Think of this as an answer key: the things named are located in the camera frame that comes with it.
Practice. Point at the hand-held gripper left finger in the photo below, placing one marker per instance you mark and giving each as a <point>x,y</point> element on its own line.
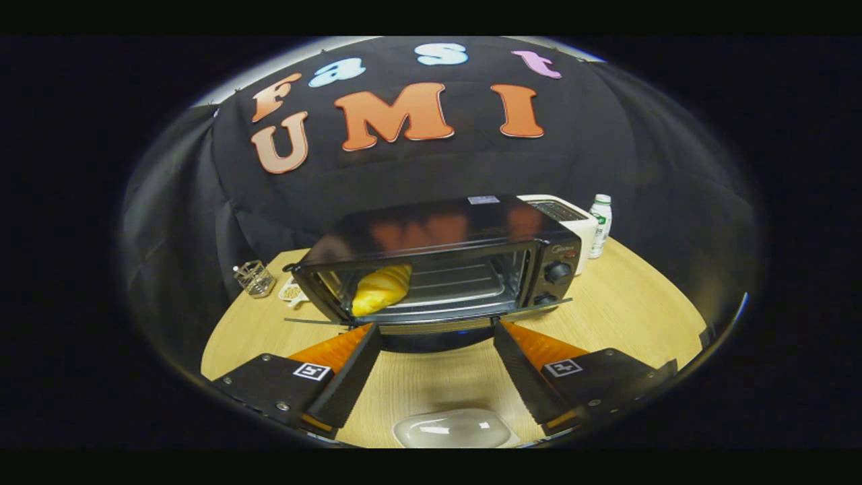
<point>350,384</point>

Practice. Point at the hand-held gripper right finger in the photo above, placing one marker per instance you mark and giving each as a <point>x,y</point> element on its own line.
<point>522,380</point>

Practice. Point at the golden croissant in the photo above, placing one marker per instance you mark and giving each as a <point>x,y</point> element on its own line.
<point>380,289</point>

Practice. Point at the black toaster oven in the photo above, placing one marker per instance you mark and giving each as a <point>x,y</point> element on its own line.
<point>438,232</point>

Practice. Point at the white slot toaster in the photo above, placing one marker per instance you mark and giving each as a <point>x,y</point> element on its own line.
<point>584,232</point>

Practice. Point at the white oval plate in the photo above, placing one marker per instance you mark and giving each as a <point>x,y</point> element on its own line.
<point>451,431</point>

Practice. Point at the small white snack dish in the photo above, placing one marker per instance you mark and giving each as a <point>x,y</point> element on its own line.
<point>291,293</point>

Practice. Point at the white plastic bottle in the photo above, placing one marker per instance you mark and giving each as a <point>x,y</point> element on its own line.
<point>599,229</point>

